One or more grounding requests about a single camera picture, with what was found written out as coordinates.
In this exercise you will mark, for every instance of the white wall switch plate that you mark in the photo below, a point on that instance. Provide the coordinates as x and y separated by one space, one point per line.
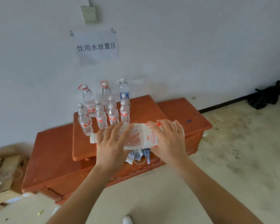
89 15

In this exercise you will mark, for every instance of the blue-label Aquafina bottle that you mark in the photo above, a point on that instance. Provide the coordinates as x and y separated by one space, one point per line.
124 88

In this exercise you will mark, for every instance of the person's right hand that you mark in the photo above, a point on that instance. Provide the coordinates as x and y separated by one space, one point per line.
172 144

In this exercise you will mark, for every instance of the orange wooden cabinet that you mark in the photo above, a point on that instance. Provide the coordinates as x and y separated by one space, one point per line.
56 149

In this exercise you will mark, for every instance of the black plastic bag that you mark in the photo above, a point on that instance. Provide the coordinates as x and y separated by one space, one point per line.
263 97

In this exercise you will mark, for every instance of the person's left hand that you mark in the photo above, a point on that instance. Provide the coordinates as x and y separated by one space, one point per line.
109 151

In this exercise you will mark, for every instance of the white paper sign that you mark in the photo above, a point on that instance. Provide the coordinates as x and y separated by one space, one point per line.
95 55

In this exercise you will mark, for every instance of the labelled cardboard box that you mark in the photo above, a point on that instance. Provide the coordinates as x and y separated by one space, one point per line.
4 197

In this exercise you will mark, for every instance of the pile of white papers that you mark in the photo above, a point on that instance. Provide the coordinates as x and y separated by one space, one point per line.
136 156

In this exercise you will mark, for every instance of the open cardboard box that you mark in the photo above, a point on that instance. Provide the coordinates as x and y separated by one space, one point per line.
7 167

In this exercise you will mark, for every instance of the person's white shoe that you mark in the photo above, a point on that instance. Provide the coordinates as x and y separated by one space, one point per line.
127 220

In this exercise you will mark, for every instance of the person's right forearm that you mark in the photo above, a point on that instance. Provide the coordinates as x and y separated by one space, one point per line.
212 195

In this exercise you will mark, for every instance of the row of small water bottles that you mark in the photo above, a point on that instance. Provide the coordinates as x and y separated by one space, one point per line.
101 118

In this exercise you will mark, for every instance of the transparent adhesive clip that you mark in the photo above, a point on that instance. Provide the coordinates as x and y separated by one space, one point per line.
113 31
71 33

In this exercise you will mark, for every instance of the crumpled white paper scrap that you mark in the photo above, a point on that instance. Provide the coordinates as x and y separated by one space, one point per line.
56 210

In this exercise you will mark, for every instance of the white plastic bag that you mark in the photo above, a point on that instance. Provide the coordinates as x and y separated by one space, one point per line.
204 134

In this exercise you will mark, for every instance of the person's left forearm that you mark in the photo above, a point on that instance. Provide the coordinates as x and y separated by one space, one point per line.
84 195

